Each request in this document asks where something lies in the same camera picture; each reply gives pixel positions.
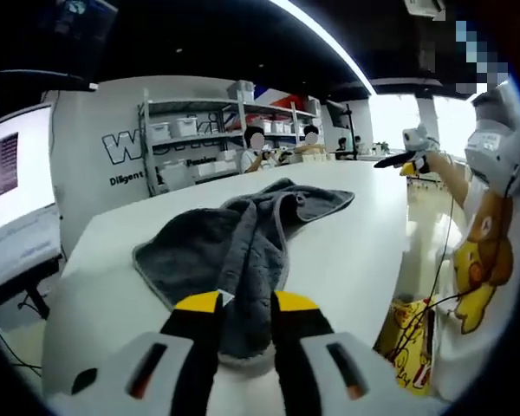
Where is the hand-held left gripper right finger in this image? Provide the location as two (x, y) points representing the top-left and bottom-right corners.
(271, 290), (417, 416)

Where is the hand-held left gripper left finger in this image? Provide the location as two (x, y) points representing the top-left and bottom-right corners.
(62, 290), (224, 416)

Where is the grey towel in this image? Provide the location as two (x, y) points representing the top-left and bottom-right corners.
(133, 177), (355, 376)

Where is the stack of grey bins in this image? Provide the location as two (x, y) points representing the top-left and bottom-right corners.
(226, 79), (257, 103)

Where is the black monitor pole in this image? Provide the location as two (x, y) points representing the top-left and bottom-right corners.
(327, 99), (360, 160)

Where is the white chest device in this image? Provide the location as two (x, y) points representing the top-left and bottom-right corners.
(464, 81), (520, 197)

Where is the white table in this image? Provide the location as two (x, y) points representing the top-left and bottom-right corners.
(41, 159), (411, 416)

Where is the yellow printed bag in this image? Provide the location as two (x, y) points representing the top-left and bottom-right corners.
(374, 294), (438, 396)

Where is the long ceiling light strip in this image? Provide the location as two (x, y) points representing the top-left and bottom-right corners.
(270, 0), (379, 95)

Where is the ceiling air vent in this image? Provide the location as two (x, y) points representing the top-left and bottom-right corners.
(404, 0), (448, 21)

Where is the metal shelf rack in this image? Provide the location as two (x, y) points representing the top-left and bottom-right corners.
(136, 88), (327, 197)

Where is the row of white storage boxes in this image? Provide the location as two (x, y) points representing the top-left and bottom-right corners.
(149, 115), (322, 192)

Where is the pink screen monitor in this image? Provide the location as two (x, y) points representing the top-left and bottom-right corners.
(0, 102), (65, 300)

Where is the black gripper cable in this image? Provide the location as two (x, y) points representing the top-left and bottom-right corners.
(392, 142), (458, 361)

